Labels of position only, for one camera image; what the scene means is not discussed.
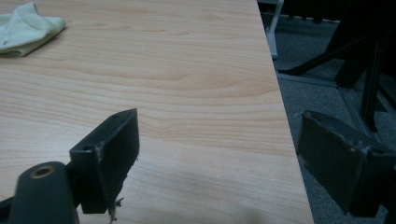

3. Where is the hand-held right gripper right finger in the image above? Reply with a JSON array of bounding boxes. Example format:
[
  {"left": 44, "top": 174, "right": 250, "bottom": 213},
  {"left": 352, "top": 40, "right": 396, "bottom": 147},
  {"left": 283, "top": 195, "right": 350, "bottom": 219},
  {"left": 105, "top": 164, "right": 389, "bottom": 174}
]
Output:
[{"left": 296, "top": 109, "right": 396, "bottom": 218}]

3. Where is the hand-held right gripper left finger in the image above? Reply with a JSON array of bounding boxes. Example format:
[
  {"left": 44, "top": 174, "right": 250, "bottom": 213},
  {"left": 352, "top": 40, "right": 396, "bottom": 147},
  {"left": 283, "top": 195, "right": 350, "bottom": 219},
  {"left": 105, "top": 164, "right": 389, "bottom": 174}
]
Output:
[{"left": 68, "top": 107, "right": 140, "bottom": 215}]

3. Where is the pale green cloth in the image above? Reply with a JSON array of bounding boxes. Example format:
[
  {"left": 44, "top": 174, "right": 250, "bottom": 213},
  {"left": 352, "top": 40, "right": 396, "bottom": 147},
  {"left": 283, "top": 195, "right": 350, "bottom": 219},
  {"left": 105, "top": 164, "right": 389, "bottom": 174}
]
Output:
[{"left": 0, "top": 2, "right": 66, "bottom": 58}]

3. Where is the black metal stand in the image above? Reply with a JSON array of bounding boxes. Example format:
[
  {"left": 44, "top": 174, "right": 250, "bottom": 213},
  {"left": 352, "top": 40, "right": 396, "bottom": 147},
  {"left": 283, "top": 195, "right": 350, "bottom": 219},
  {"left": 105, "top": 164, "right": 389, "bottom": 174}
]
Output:
[{"left": 277, "top": 0, "right": 396, "bottom": 133}]

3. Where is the metal floor rail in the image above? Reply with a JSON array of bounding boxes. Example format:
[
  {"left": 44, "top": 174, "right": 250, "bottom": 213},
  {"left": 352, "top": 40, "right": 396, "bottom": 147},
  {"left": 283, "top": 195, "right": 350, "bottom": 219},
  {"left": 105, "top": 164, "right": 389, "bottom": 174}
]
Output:
[{"left": 337, "top": 86, "right": 380, "bottom": 142}]

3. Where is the white metal desk frame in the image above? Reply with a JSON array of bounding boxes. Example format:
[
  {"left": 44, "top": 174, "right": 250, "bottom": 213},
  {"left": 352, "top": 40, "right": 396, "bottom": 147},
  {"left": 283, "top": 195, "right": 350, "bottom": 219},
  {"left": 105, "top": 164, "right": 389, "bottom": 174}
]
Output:
[{"left": 257, "top": 0, "right": 286, "bottom": 61}]

